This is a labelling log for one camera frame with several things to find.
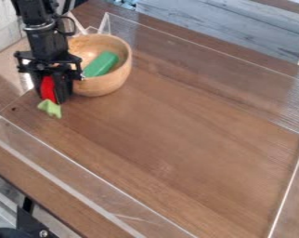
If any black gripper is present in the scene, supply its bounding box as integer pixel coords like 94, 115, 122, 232
13, 21, 81, 104

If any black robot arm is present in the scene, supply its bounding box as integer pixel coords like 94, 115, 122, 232
10, 0, 82, 104

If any clear acrylic tray wall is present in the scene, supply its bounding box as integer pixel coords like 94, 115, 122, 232
0, 14, 299, 238

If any green rectangular block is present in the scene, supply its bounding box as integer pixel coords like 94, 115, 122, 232
82, 51, 118, 77

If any black metal bracket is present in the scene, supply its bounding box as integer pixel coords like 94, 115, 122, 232
15, 197, 60, 238

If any wooden bowl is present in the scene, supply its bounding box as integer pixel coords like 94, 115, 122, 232
69, 33, 132, 97

